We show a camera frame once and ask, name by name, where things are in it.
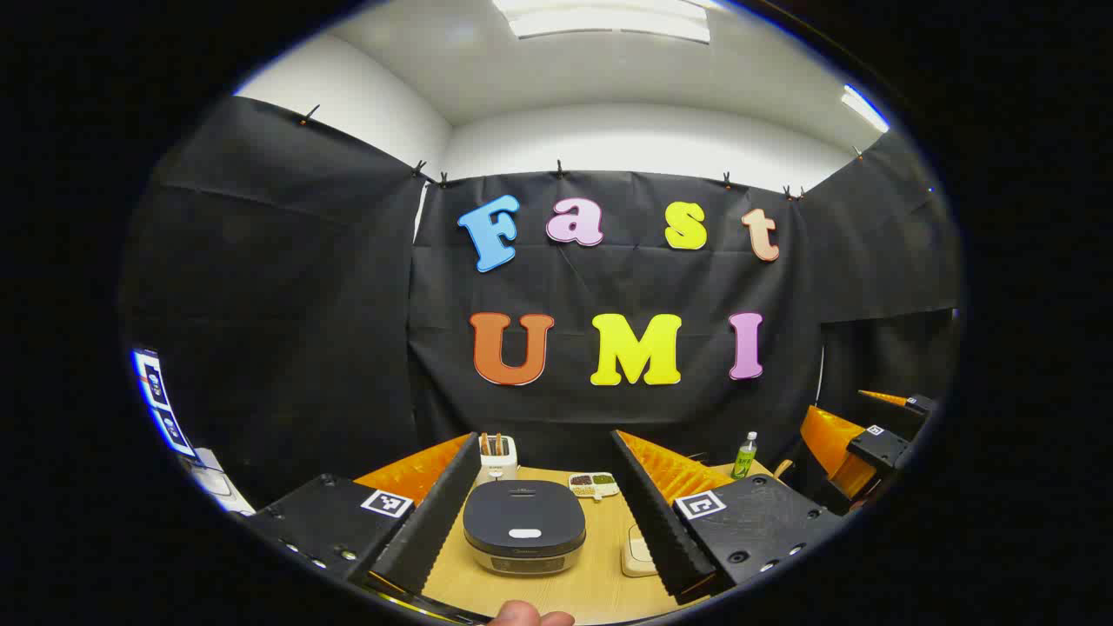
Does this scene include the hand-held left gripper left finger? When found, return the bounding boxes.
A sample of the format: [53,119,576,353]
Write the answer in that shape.
[243,432,482,601]

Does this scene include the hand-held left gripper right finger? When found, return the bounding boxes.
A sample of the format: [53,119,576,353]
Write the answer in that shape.
[609,429,849,605]

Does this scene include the dark grey rice cooker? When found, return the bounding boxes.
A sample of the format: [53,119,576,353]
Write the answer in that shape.
[463,479,587,576]

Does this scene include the cream square panel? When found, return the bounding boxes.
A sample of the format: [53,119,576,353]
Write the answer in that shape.
[621,524,659,578]

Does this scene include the white divided bean dish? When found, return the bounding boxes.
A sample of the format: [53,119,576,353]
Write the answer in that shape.
[569,472,621,501]

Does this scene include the white toaster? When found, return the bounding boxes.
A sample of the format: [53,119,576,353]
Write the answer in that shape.
[477,432,520,486]

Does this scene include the green drink bottle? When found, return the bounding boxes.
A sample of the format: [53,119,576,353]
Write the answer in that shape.
[730,431,758,481]

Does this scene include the white side desk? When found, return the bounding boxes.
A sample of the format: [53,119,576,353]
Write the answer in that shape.
[178,448,257,516]

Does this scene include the black backdrop cloth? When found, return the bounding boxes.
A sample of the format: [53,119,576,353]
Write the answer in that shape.
[117,94,964,509]

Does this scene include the small ceiling light panel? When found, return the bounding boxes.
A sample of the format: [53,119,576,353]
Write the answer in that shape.
[839,84,890,133]

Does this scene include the computer monitor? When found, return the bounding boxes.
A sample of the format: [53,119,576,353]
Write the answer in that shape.
[130,348,199,460]

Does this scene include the large ceiling light panel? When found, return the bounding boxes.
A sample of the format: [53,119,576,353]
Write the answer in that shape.
[491,0,712,44]

